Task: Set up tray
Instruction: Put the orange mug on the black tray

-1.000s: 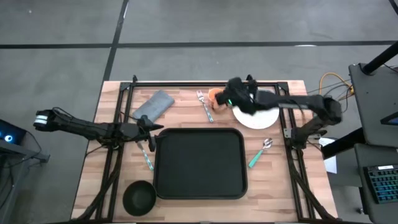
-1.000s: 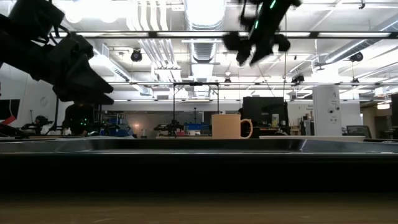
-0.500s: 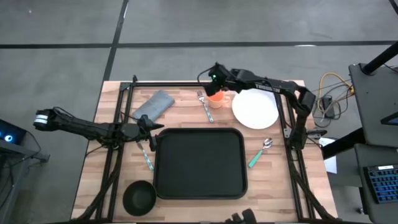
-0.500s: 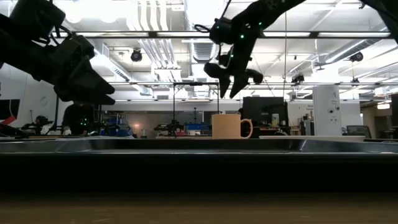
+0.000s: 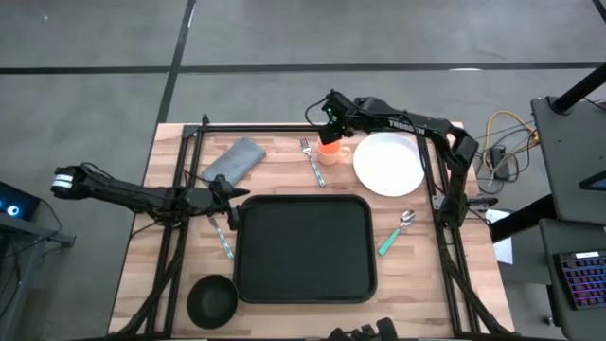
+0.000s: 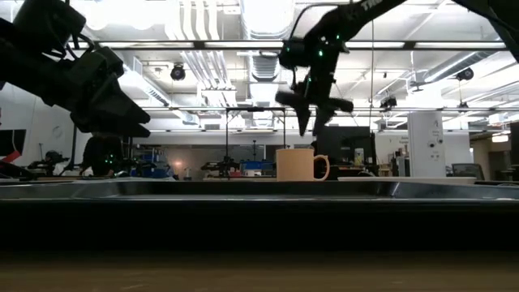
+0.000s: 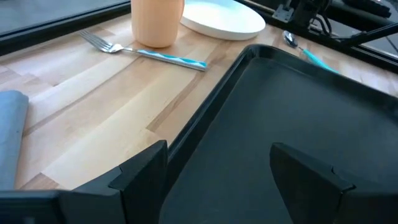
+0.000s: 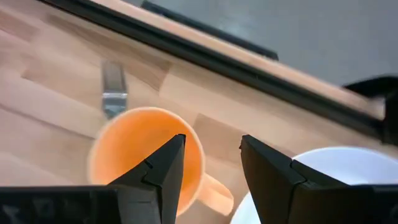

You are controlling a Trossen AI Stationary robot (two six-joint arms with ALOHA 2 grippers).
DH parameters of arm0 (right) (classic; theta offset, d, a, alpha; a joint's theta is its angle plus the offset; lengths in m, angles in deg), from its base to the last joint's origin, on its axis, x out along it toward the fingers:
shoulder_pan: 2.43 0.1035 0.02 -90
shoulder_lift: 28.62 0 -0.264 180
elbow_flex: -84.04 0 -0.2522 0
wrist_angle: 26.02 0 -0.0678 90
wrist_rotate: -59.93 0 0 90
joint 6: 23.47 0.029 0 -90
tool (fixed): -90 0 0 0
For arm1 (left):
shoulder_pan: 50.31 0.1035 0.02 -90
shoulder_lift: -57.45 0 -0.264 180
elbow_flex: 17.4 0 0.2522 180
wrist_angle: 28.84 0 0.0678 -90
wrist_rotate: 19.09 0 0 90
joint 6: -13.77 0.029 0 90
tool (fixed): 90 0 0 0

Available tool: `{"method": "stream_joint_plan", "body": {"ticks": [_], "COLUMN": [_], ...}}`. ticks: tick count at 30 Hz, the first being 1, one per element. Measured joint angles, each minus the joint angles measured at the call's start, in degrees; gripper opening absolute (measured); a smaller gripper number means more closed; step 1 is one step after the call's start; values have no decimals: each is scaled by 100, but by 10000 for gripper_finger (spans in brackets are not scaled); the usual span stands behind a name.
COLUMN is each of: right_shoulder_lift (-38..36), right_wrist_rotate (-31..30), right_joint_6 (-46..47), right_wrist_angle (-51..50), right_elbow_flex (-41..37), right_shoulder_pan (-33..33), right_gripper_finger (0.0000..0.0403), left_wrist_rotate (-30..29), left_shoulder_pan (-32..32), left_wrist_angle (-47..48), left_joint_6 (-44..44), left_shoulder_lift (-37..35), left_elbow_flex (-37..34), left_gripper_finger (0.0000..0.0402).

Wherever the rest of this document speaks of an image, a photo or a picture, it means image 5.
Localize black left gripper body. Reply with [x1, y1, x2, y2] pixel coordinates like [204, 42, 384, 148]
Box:
[186, 186, 235, 218]

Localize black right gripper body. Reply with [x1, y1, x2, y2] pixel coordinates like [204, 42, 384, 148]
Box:
[332, 98, 381, 136]

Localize orange mug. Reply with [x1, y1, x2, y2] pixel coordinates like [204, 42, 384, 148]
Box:
[315, 139, 352, 167]

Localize knife with patterned handle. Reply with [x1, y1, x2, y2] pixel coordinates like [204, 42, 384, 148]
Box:
[207, 215, 236, 261]

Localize fork with patterned handle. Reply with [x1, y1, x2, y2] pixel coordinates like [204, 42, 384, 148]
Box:
[298, 136, 327, 188]

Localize grey cloth napkin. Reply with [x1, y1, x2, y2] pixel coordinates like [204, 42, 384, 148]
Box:
[201, 136, 267, 186]

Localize white round plate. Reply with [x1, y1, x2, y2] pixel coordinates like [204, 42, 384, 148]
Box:
[352, 131, 426, 198]

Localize black bowl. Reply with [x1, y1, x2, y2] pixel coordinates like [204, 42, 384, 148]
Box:
[186, 274, 240, 331]

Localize black plastic tray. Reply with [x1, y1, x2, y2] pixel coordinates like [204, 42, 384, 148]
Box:
[233, 193, 379, 305]

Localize black power adapter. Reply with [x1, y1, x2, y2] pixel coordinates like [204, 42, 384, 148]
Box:
[489, 145, 511, 182]

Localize dark lumpy object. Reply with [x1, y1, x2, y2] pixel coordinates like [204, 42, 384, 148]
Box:
[325, 316, 400, 341]

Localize grey metal stand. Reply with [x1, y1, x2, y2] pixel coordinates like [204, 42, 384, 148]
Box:
[0, 211, 78, 341]

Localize black diagonal beam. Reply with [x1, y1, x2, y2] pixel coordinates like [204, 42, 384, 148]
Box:
[489, 193, 556, 243]

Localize black computer with blue light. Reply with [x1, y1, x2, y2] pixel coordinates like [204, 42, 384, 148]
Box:
[0, 181, 42, 222]

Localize white paper sheet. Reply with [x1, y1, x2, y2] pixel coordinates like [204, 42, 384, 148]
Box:
[484, 207, 515, 266]

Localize grey desk top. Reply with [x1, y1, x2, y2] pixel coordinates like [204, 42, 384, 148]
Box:
[529, 96, 606, 224]

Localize black round pole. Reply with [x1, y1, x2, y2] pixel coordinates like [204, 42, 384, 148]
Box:
[550, 61, 606, 116]

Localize dark screen corner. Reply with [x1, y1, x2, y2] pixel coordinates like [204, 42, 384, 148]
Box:
[579, 169, 606, 193]

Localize dark grey desk with keyboard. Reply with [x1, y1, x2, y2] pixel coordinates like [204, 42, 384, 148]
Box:
[538, 217, 606, 341]

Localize backlit computer keyboard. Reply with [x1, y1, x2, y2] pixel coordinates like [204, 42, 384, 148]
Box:
[552, 250, 606, 312]

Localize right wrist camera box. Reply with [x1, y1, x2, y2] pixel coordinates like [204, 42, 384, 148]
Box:
[324, 89, 354, 122]

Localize black aluminium table frame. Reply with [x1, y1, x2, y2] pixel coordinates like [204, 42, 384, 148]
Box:
[107, 113, 516, 340]

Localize spoon with teal handle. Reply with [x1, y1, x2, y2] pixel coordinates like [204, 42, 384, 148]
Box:
[377, 209, 417, 258]

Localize yellow cable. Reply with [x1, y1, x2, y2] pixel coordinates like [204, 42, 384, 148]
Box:
[482, 109, 542, 172]

